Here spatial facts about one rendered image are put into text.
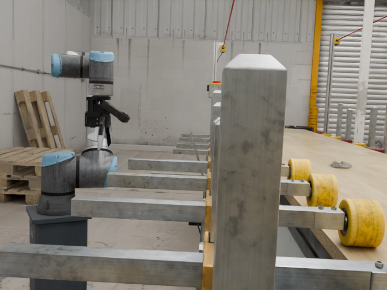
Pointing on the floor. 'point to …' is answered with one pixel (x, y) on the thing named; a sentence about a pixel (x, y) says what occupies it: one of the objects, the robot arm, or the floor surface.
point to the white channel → (364, 71)
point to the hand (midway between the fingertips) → (105, 149)
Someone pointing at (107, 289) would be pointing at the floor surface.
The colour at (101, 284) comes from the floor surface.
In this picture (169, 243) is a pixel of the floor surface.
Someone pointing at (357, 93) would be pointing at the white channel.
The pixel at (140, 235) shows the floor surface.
